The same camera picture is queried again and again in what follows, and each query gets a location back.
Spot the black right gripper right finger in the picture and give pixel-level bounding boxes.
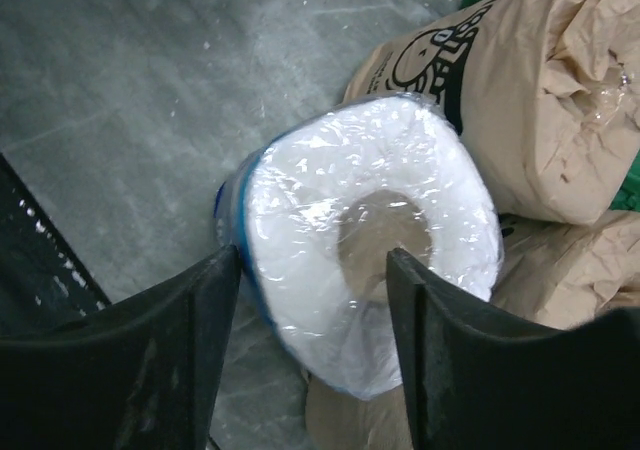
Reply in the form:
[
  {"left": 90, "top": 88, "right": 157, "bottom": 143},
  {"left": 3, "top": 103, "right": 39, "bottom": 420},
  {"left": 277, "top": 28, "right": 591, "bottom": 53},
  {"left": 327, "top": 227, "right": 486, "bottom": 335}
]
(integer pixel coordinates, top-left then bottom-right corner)
[{"left": 386, "top": 249, "right": 639, "bottom": 449}]

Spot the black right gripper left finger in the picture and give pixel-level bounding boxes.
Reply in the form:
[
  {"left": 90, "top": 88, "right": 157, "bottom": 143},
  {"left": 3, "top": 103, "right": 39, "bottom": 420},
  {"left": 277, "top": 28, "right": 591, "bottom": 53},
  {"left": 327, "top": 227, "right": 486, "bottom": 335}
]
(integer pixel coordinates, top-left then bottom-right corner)
[{"left": 1, "top": 246, "right": 241, "bottom": 449}]

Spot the bare tan paper roll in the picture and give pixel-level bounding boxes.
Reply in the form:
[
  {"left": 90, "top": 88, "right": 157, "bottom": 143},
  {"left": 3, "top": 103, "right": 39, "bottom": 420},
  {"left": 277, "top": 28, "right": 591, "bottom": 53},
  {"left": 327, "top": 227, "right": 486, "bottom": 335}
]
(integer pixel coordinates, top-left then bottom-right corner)
[{"left": 305, "top": 377, "right": 413, "bottom": 450}]

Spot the plastic white blue roll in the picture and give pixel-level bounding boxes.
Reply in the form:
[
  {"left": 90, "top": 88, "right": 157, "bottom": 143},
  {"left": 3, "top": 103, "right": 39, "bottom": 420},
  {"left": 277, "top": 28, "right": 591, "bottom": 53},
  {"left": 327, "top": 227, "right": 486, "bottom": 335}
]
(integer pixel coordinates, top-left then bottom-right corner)
[{"left": 214, "top": 93, "right": 503, "bottom": 400}]

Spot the brown paper roll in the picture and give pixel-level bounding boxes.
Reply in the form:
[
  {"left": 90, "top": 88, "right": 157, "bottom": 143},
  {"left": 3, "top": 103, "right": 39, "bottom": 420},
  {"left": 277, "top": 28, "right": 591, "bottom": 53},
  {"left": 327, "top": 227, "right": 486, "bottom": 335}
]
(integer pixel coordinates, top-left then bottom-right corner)
[
  {"left": 491, "top": 211, "right": 640, "bottom": 330},
  {"left": 345, "top": 0, "right": 639, "bottom": 225}
]

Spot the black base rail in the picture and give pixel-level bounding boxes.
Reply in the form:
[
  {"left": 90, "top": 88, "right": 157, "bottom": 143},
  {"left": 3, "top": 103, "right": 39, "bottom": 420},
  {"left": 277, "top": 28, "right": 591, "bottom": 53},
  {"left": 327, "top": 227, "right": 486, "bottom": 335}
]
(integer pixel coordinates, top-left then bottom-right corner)
[{"left": 1, "top": 159, "right": 111, "bottom": 337}]

